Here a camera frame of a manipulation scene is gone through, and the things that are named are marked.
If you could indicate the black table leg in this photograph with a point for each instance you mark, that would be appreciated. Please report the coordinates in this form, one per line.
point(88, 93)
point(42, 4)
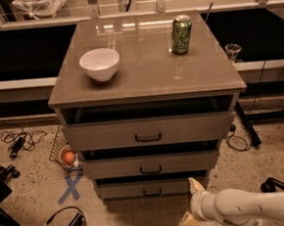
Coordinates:
point(256, 141)

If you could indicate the wire basket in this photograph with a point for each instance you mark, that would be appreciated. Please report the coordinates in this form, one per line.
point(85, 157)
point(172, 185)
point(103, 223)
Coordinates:
point(60, 145)

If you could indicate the grey drawer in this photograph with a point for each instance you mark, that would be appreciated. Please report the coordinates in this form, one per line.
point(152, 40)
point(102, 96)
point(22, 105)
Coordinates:
point(125, 191)
point(148, 165)
point(123, 134)

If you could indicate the clear glass cup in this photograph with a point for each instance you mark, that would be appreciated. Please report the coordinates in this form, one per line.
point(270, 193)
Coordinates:
point(232, 51)

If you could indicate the blue tape cross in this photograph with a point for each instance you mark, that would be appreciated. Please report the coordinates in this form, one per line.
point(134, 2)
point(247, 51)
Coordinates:
point(71, 189)

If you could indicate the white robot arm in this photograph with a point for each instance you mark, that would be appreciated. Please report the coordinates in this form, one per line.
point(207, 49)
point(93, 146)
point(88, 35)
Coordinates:
point(232, 207)

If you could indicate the grey drawer cabinet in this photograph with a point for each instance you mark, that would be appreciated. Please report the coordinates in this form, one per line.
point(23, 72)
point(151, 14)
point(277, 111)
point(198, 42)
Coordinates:
point(151, 83)

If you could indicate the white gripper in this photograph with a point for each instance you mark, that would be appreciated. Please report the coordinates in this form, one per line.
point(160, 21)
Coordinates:
point(196, 204)

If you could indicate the black chair leg with caster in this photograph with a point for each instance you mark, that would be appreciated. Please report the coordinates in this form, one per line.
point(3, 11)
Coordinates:
point(271, 184)

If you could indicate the white ceramic bowl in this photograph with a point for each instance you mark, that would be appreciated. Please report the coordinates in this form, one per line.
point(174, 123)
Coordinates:
point(100, 64)

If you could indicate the green soda can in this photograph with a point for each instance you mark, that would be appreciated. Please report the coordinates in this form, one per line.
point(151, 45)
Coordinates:
point(181, 32)

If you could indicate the black power adapter with cable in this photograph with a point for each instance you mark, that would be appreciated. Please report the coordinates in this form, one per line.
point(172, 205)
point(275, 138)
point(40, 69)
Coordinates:
point(18, 139)

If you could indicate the orange ball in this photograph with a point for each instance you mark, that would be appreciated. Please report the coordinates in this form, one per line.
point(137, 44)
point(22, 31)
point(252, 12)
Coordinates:
point(69, 157)

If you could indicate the plastic bag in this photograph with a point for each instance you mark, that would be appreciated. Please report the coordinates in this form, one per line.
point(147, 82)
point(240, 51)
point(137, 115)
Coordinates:
point(39, 8)

